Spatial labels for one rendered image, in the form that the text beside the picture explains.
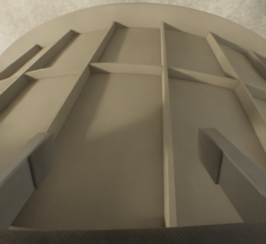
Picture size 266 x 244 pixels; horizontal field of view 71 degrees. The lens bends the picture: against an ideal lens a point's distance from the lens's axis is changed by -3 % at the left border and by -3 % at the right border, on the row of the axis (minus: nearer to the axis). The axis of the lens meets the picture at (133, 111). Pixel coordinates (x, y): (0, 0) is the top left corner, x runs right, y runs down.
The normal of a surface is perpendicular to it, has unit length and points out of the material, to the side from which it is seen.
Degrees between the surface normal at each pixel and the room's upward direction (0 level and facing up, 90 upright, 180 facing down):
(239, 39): 0
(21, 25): 0
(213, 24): 0
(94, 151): 90
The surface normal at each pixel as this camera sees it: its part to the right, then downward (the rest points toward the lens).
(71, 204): -0.04, -0.76
